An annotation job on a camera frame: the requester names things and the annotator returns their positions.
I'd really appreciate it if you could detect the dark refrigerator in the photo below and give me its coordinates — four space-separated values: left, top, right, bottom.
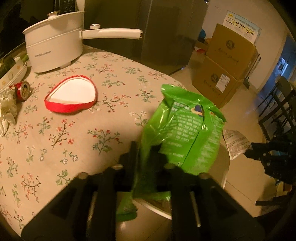
83 0 208 75

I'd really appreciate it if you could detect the crumpled white tissue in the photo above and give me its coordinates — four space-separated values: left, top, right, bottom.
1 87 18 137

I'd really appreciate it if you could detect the white printed paper wrapper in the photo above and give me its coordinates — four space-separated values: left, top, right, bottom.
223 130 251 160

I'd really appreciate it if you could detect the cardboard box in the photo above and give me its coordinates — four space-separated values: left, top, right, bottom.
206 24 259 80
192 57 243 108

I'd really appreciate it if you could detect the floral tablecloth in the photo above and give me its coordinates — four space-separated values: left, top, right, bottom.
1 46 180 235

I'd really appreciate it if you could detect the lower cardboard box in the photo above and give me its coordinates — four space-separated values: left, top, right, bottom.
192 57 243 108

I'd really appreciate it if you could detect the green snack bag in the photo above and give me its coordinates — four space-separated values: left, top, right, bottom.
116 84 226 222

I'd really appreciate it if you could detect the dark chair frame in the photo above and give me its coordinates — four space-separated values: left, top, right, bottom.
258 76 295 141

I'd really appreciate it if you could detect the white trash bin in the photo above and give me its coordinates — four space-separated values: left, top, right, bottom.
134 143 230 220

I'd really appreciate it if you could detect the upper cardboard box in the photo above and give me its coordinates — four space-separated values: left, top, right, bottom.
206 24 259 80

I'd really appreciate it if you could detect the white electric cooking pot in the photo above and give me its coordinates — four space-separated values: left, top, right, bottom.
23 11 142 73

